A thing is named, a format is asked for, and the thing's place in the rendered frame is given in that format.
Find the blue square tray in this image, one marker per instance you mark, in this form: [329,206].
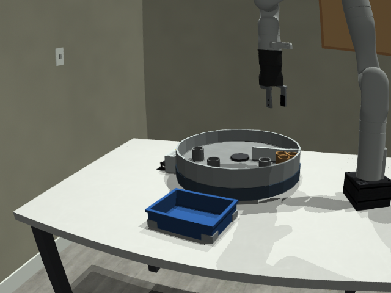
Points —
[192,214]

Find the grey metal ring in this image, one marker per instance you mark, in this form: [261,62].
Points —
[213,161]
[264,162]
[198,153]

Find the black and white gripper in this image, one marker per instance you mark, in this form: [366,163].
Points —
[270,61]

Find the bronze ring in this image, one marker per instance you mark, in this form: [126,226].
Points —
[283,158]
[291,154]
[280,153]

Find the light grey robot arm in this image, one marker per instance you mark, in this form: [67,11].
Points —
[371,158]

